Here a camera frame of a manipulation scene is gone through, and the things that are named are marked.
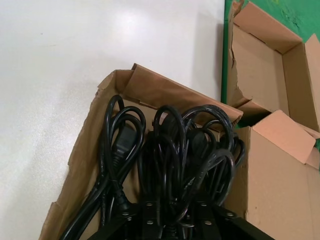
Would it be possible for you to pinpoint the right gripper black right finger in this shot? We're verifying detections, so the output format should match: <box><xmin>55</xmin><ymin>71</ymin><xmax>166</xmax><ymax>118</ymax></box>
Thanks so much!
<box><xmin>195</xmin><ymin>199</ymin><xmax>251</xmax><ymax>240</ymax></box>

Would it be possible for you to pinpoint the cardboard box with torn wall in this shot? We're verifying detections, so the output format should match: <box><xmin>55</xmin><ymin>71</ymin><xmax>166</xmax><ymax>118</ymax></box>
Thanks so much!
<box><xmin>225</xmin><ymin>0</ymin><xmax>320</xmax><ymax>140</ymax></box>

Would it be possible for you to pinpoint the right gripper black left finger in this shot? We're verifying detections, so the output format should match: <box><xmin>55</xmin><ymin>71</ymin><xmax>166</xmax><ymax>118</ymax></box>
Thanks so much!
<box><xmin>84</xmin><ymin>199</ymin><xmax>163</xmax><ymax>240</ymax></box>

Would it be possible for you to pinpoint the cardboard box with intact walls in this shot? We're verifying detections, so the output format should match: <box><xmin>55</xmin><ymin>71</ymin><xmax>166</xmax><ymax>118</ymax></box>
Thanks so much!
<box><xmin>38</xmin><ymin>62</ymin><xmax>320</xmax><ymax>240</ymax></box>

